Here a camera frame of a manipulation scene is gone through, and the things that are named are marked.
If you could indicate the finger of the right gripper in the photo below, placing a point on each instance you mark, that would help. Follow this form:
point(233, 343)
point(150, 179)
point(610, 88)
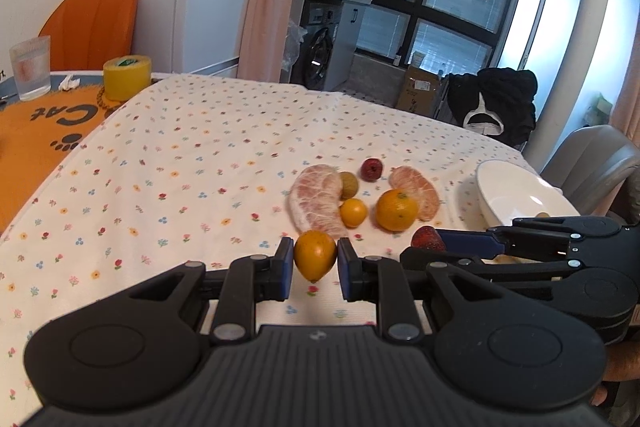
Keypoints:
point(469, 243)

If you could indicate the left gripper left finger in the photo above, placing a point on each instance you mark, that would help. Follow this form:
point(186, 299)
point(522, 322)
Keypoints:
point(250, 280)

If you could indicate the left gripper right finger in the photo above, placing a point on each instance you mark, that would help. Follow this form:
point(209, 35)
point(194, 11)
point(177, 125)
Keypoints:
point(381, 281)

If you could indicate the red strawberry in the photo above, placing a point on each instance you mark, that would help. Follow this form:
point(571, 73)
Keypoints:
point(428, 238)

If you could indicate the small yellow kumquat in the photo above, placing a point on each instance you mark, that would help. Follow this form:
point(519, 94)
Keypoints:
point(314, 255)

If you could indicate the small orange kumquat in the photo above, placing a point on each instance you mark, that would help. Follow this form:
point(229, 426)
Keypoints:
point(353, 212)

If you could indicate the peeled pomelo segment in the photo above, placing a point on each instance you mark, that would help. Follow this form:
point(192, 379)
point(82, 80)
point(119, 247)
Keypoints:
point(416, 186)
point(314, 201)

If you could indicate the green-brown longan fruit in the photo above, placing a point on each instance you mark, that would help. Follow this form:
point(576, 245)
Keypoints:
point(350, 185)

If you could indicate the dark red small fruit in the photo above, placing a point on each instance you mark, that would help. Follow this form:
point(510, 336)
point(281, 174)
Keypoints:
point(371, 169)

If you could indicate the kitchen counter cabinet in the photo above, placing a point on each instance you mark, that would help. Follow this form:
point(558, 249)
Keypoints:
point(344, 45)

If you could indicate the person right hand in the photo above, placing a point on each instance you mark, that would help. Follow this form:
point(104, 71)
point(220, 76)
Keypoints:
point(623, 363)

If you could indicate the white blue-rimmed plate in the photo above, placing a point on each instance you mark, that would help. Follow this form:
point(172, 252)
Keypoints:
point(508, 192)

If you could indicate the grey upholstered chair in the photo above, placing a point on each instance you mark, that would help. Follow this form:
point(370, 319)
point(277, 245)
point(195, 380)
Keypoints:
point(589, 164)

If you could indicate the black jacket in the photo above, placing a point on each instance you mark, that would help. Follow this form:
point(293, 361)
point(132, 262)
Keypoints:
point(497, 102)

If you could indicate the cardboard box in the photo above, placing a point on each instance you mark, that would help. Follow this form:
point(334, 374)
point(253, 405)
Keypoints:
point(419, 92)

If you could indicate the yellow tape roll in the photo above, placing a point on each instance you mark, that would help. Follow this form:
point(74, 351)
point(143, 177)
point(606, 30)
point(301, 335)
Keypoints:
point(126, 76)

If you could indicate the orange cat placemat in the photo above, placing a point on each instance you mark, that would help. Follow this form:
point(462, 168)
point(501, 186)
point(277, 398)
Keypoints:
point(37, 135)

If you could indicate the grey washing machine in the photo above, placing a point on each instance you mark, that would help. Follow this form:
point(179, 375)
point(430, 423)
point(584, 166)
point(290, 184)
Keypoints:
point(321, 20)

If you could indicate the orange chair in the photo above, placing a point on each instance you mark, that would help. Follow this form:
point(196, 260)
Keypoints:
point(84, 34)

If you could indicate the clear drinking glass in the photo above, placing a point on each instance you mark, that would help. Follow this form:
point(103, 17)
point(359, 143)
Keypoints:
point(30, 62)

